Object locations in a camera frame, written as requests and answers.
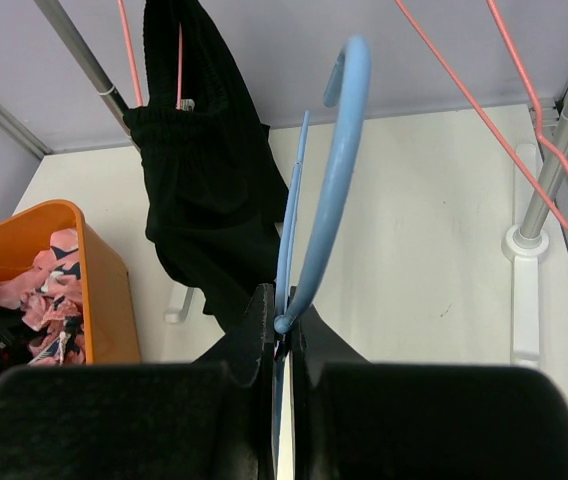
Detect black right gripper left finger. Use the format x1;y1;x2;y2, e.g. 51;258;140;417
0;284;276;479

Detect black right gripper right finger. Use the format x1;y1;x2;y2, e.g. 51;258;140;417
289;309;568;479

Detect pink patterned shorts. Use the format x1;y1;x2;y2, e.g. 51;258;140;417
0;228;87;366

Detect blue hanger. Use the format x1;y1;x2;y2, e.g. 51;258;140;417
271;35;372;462

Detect pink hanger of camouflage shorts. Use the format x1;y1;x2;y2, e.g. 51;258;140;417
395;0;568;232

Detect black shorts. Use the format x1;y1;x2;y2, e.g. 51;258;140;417
124;1;288;330

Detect pink hanger of black shorts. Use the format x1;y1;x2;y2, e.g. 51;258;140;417
117;0;184;110

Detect orange plastic basket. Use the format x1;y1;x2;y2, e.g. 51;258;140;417
0;200;141;364

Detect metal clothes rack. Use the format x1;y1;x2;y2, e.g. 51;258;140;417
33;0;568;366

